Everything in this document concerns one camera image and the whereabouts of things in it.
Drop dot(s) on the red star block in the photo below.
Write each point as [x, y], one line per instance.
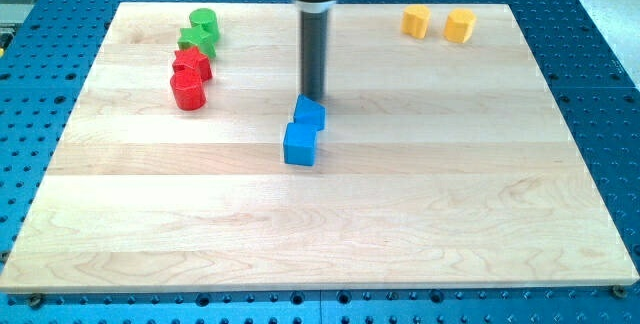
[192, 58]

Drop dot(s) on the yellow heart block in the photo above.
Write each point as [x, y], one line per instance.
[415, 20]

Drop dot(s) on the blue cube block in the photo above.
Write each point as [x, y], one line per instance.
[299, 144]

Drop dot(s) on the wooden board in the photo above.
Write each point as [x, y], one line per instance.
[440, 165]

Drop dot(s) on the yellow pentagon block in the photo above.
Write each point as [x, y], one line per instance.
[459, 25]

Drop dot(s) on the green star block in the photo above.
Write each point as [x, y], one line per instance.
[197, 37]

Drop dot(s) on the green cylinder block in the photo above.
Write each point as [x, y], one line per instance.
[207, 19]

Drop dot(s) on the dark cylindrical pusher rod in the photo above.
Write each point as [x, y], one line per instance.
[313, 47]

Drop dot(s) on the blue triangle block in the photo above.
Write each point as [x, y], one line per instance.
[310, 112]

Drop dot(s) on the red hexagon block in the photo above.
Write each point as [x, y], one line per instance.
[188, 89]

